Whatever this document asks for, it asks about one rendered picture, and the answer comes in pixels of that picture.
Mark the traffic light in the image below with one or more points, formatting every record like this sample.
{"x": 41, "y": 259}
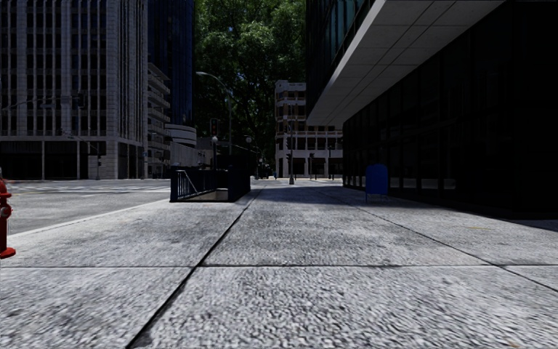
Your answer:
{"x": 291, "y": 161}
{"x": 311, "y": 163}

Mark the pale stone building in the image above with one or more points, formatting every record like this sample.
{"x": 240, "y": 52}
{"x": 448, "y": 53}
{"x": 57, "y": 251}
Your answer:
{"x": 301, "y": 139}

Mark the dark stairway railing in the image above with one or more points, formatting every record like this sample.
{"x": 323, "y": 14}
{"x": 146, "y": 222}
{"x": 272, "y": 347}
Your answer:
{"x": 205, "y": 183}

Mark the grey street lamp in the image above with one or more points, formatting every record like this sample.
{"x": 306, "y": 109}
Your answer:
{"x": 229, "y": 113}

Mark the blue letter box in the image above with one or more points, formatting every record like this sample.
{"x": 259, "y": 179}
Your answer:
{"x": 376, "y": 179}

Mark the trees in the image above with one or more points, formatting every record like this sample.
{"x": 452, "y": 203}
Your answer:
{"x": 250, "y": 65}

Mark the pale tiered concrete building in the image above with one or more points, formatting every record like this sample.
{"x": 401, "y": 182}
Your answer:
{"x": 158, "y": 122}

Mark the glass tower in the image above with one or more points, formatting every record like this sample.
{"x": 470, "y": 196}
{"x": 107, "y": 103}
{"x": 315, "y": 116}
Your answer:
{"x": 172, "y": 56}

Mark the dark glass building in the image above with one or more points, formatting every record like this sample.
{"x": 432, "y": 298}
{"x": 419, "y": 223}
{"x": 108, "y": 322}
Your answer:
{"x": 457, "y": 109}

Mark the red fire hydrant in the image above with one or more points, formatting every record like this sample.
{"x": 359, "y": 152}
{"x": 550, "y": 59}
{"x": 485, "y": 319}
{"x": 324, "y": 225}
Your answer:
{"x": 4, "y": 227}

